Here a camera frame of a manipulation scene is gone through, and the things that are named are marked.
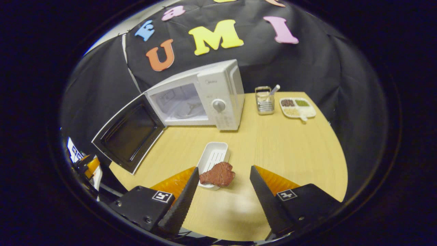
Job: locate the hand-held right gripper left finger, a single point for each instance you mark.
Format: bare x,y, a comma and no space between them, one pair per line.
181,208

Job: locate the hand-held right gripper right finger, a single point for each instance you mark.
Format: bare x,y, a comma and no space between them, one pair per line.
269,205

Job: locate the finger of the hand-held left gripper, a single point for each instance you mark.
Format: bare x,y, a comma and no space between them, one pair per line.
93,167

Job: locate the red meat slice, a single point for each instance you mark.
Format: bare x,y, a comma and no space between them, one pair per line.
218,175

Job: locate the white microwave oven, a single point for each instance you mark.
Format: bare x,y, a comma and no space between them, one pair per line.
222,89

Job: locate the white paper sheet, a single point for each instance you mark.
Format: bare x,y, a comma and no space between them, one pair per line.
73,150

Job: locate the white rectangular tray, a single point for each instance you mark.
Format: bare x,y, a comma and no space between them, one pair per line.
213,155

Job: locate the divided plate with beans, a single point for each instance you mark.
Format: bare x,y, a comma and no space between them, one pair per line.
297,108

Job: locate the metal utensil holder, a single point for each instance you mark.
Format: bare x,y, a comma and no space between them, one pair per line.
264,104

